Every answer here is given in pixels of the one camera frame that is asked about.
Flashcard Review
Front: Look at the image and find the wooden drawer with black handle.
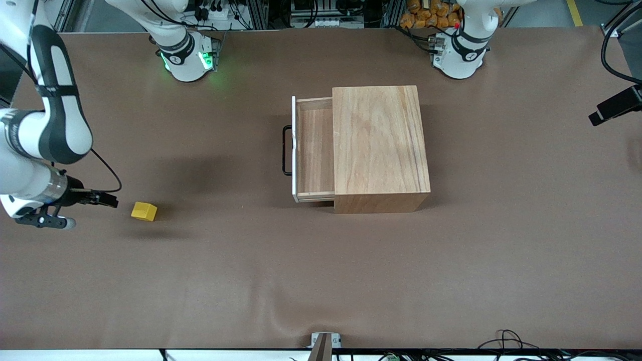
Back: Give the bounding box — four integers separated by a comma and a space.
282, 95, 336, 204

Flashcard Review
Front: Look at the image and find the power strip with black plugs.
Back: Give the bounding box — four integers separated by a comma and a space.
192, 0, 237, 22

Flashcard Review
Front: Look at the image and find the black cable tangle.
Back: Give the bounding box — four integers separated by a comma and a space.
476, 329, 541, 352

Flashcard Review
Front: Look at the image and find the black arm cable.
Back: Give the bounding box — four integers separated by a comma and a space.
0, 0, 123, 194
601, 0, 642, 85

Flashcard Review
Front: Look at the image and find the grey arm base connector box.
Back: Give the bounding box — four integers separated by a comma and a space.
210, 34, 225, 72
428, 35, 447, 67

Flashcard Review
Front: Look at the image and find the aluminium frame post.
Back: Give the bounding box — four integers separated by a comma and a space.
601, 0, 642, 39

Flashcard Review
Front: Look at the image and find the orange packet pile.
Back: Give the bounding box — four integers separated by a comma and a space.
400, 0, 463, 29

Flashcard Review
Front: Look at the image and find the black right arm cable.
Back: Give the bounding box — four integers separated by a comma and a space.
0, 0, 123, 194

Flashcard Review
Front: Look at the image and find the metal table edge bracket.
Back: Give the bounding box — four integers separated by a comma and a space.
310, 331, 342, 361

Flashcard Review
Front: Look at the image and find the yellow wooden block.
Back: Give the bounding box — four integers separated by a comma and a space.
131, 202, 158, 222

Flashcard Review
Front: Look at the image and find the light wooden cabinet box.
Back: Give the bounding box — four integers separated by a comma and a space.
332, 85, 432, 215

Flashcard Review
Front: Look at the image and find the aluminium extrusion column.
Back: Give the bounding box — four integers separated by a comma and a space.
248, 0, 270, 31
381, 0, 405, 28

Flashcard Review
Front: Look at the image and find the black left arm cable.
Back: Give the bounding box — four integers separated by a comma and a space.
601, 0, 642, 85

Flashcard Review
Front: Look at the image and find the white power strip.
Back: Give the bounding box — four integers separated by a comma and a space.
295, 17, 348, 29

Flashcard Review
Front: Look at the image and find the brown table cover sheet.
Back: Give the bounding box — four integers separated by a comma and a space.
0, 25, 642, 350

